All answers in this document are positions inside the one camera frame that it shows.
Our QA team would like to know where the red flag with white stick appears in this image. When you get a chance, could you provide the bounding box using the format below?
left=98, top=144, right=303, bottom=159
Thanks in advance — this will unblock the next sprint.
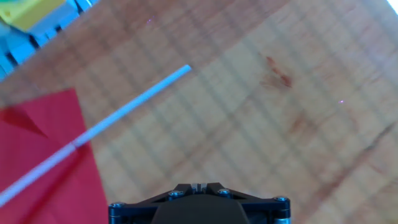
left=0, top=64, right=193, bottom=224

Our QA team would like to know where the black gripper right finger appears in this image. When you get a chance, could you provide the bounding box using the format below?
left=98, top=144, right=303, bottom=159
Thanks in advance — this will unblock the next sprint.
left=198, top=182, right=292, bottom=224

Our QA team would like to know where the wood grain table mat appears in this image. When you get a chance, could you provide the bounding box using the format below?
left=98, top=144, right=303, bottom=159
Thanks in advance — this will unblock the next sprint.
left=0, top=0, right=398, bottom=224

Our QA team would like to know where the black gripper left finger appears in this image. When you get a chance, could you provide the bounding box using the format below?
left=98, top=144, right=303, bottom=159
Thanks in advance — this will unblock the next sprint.
left=108, top=182, right=200, bottom=224

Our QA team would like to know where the yellow box green mushroom button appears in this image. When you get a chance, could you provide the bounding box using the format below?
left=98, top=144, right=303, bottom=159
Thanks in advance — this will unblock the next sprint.
left=0, top=0, right=78, bottom=37

